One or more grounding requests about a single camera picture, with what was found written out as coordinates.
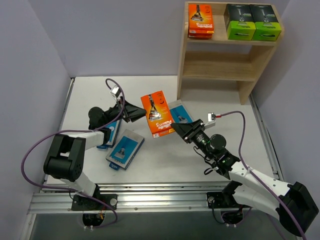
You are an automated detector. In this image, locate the harry's razor box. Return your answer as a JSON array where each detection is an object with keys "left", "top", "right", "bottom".
[
  {"left": 105, "top": 129, "right": 145, "bottom": 171},
  {"left": 96, "top": 119, "right": 122, "bottom": 150},
  {"left": 168, "top": 99, "right": 194, "bottom": 124}
]

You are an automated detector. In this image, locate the orange styler box back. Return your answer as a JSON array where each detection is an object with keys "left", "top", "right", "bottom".
[{"left": 140, "top": 90, "right": 175, "bottom": 139}]

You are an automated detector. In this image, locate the orange styler box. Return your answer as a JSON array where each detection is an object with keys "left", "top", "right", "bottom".
[
  {"left": 188, "top": 32, "right": 213, "bottom": 40},
  {"left": 140, "top": 90, "right": 175, "bottom": 139}
]

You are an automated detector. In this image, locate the orange Gillette Fusion5 box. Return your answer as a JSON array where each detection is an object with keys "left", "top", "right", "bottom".
[{"left": 188, "top": 3, "right": 215, "bottom": 34}]

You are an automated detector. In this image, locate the black green GilletteLabs box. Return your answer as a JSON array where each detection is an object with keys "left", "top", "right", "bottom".
[
  {"left": 249, "top": 4, "right": 282, "bottom": 42},
  {"left": 224, "top": 3, "right": 256, "bottom": 41}
]

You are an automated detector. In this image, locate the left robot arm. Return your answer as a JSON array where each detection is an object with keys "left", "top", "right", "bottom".
[{"left": 43, "top": 96, "right": 147, "bottom": 210}]

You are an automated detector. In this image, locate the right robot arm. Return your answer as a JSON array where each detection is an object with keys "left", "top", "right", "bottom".
[{"left": 171, "top": 119, "right": 319, "bottom": 238}]

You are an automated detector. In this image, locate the wooden shelf unit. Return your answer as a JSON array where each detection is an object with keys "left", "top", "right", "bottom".
[{"left": 177, "top": 1, "right": 285, "bottom": 105}]

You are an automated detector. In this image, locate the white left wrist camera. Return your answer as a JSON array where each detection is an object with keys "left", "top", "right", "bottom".
[{"left": 110, "top": 85, "right": 122, "bottom": 99}]

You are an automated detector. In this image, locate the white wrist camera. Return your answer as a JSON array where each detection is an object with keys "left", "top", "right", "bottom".
[
  {"left": 204, "top": 112, "right": 222, "bottom": 129},
  {"left": 110, "top": 85, "right": 122, "bottom": 99}
]

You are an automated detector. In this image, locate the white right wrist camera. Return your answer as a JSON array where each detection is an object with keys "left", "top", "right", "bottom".
[{"left": 204, "top": 112, "right": 222, "bottom": 129}]

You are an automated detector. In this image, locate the aluminium rail base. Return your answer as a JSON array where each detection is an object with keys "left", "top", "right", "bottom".
[{"left": 27, "top": 181, "right": 227, "bottom": 214}]

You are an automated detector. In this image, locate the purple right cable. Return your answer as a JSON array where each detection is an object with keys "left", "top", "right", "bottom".
[{"left": 214, "top": 110, "right": 308, "bottom": 240}]

